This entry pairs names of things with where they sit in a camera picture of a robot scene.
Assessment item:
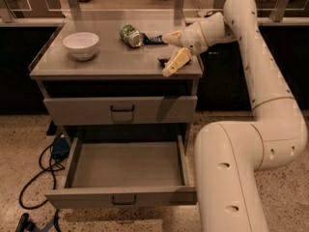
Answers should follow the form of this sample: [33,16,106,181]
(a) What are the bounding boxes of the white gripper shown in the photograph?
[162,13,236,77]

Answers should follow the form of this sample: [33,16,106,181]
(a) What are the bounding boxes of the black chocolate rxbar wrapper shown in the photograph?
[157,58,191,68]

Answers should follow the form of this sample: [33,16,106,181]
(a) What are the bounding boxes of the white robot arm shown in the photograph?
[162,0,308,232]

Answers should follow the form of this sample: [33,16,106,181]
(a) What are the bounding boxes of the closed upper grey drawer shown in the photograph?
[43,96,197,126]

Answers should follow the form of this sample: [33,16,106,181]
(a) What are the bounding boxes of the grey metal drawer cabinet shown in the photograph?
[31,10,203,141]

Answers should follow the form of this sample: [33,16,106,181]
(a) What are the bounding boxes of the open lower grey drawer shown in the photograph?
[45,138,197,209]

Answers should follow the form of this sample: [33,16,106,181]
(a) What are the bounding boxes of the blue snack bar wrapper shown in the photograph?
[142,33,164,45]

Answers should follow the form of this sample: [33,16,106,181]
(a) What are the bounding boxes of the green soda can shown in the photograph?
[119,23,143,48]

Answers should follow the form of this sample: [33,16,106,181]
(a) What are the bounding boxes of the white ceramic bowl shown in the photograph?
[63,32,99,61]

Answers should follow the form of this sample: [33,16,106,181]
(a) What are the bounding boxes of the blue power box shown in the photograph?
[51,136,70,159]

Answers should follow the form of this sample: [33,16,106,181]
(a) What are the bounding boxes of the black tool on floor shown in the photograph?
[15,213,35,232]

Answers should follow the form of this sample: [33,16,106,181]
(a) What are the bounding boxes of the black floor cable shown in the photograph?
[18,143,67,210]

